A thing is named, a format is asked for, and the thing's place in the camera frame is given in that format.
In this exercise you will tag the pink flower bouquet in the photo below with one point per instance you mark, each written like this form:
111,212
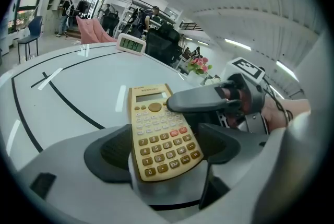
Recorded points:
199,65

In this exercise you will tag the person's right hand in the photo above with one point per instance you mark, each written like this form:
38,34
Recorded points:
227,93

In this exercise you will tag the pink lounge chair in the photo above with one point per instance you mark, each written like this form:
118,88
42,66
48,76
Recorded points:
91,32

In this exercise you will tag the yellow calculator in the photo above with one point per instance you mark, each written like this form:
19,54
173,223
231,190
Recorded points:
161,139

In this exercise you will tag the pink digital clock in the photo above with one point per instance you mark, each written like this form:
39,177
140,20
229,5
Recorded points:
131,45

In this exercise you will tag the ceiling light strip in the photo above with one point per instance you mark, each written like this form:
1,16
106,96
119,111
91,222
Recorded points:
237,44
287,70

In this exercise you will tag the white green flower bouquet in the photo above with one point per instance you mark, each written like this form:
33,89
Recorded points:
212,80

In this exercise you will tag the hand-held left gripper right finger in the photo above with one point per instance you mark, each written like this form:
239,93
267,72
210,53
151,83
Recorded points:
235,165

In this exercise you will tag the person's right forearm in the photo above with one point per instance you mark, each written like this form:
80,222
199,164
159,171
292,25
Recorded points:
292,113

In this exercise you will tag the blue chair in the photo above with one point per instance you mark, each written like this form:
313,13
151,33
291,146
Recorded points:
34,28

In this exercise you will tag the black mesh office chair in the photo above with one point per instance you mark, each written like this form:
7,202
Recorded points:
163,42

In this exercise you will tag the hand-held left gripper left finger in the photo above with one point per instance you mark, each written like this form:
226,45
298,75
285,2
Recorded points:
65,160

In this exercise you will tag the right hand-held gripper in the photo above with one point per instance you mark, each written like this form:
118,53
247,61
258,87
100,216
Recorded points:
248,69

